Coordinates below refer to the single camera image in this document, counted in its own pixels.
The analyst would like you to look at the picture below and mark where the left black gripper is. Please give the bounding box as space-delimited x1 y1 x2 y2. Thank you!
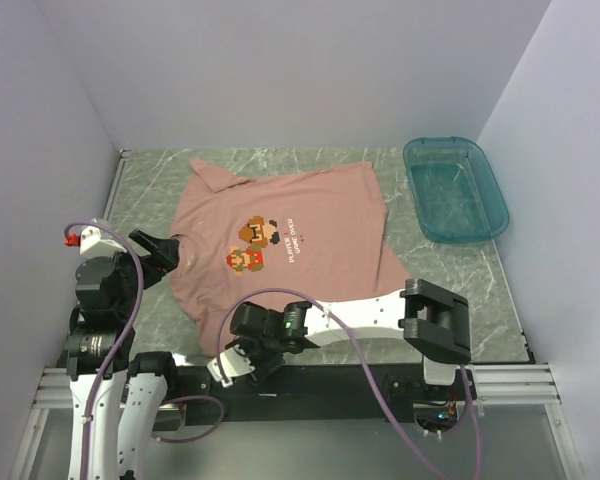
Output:
106 228 178 317

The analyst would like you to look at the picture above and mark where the pink printed t shirt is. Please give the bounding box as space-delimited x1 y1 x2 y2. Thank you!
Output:
169 159 409 356

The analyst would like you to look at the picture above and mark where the teal plastic basin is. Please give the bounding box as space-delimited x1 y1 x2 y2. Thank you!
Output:
403 137 510 244

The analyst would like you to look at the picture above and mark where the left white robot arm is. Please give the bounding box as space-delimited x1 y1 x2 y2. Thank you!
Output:
64 220 180 479

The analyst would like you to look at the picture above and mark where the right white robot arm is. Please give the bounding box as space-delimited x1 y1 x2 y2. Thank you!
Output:
207 279 472 399

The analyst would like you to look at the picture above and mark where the black base beam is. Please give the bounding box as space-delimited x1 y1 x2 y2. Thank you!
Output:
169 363 465 423

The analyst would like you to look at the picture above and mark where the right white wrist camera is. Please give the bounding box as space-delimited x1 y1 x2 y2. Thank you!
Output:
206 345 255 388

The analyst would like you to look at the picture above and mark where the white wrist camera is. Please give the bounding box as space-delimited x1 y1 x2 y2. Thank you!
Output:
206 345 255 388
64 225 126 259

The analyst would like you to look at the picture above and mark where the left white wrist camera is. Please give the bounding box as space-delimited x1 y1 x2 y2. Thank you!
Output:
64 225 126 259

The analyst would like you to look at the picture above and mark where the aluminium frame rail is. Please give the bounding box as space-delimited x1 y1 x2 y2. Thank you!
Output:
32 364 561 409

